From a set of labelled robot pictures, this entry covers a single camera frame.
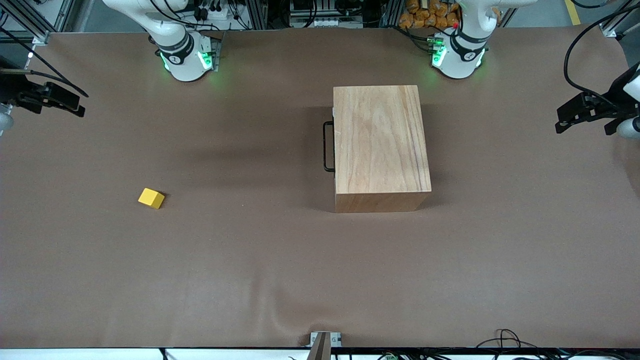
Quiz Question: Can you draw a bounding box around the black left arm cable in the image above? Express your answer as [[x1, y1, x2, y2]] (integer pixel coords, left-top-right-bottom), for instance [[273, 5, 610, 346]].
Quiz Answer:
[[563, 4, 640, 108]]

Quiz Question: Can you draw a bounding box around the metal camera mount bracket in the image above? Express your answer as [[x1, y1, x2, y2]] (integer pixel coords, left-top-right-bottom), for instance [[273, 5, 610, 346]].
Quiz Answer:
[[309, 331, 342, 360]]

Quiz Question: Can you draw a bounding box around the wooden drawer cabinet box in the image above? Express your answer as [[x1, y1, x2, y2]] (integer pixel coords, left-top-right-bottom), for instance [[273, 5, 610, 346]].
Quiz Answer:
[[332, 85, 433, 214]]

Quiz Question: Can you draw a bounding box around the aluminium frame profile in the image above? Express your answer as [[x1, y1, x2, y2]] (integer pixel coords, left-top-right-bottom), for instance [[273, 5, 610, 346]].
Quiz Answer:
[[599, 0, 640, 40], [0, 0, 68, 47]]

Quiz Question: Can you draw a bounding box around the black metal drawer handle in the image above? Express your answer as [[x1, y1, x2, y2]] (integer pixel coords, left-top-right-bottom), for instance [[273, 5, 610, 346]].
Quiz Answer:
[[322, 120, 336, 173]]

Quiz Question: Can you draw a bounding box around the brown table cover mat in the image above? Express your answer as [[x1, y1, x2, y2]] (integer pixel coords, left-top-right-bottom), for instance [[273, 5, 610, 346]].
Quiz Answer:
[[0, 22, 640, 350]]

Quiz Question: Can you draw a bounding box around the orange bagged items pile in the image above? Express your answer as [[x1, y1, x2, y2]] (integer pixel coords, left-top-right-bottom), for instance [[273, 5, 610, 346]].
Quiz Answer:
[[398, 0, 462, 30]]

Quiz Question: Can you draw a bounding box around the yellow wooden block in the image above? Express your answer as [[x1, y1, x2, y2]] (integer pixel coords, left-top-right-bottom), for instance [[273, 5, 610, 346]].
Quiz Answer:
[[138, 187, 166, 210]]

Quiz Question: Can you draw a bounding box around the black looped cable bundle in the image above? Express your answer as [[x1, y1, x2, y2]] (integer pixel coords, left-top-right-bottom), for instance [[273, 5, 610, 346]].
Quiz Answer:
[[474, 328, 540, 352]]

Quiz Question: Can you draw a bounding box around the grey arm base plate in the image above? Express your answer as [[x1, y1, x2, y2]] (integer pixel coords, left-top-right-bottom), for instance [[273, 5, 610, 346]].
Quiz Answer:
[[200, 30, 226, 72]]

